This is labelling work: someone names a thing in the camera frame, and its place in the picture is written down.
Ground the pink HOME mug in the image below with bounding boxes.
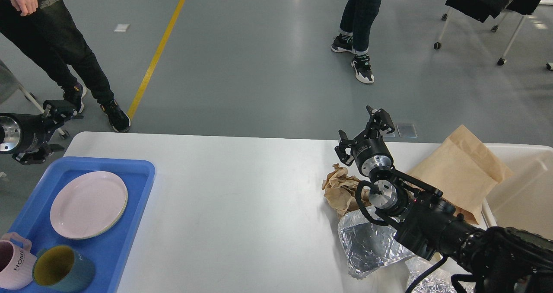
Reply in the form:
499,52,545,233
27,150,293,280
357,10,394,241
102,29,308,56
0,232,37,290

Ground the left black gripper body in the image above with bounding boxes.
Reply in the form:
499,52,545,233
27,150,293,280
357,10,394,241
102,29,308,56
0,113,48,163

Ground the aluminium foil container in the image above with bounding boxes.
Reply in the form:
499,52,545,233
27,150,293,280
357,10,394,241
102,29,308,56
338,210,415,280

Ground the white plastic bin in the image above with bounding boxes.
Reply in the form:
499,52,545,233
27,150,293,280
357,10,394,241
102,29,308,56
483,143,553,239

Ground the crumpled foil piece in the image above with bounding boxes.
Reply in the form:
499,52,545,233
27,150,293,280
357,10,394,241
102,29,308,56
406,256,469,293

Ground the pink plate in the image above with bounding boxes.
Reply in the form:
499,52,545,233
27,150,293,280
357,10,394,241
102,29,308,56
50,171,129,240

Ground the teal mug yellow inside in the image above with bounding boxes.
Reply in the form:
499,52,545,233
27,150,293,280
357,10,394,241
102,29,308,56
32,245,95,293

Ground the yellow plate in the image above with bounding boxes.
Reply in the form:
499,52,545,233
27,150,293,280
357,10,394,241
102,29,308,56
61,198,128,240

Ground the white clothes rack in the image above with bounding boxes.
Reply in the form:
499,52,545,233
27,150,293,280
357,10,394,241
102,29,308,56
423,7,552,74

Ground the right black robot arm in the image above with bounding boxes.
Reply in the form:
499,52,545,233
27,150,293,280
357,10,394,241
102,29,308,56
334,106,553,293

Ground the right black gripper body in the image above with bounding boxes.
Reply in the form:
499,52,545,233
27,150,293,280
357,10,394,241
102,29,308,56
351,139,394,177

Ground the brown paper bag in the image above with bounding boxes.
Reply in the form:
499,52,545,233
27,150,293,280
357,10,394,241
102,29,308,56
408,125,513,225

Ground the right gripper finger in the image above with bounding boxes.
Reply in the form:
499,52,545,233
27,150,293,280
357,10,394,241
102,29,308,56
334,130,356,166
363,105,396,140

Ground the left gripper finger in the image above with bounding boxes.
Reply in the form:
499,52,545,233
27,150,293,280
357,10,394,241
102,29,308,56
41,100,83,131
19,143,65,165

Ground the blue plastic tray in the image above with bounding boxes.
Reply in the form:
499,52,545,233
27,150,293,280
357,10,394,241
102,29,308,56
9,156,156,293

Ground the crumpled brown paper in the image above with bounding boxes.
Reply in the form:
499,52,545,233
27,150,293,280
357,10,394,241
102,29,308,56
321,163,361,219

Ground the person in black trousers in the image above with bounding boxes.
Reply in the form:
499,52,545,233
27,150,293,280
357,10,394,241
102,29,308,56
1,0,131,132

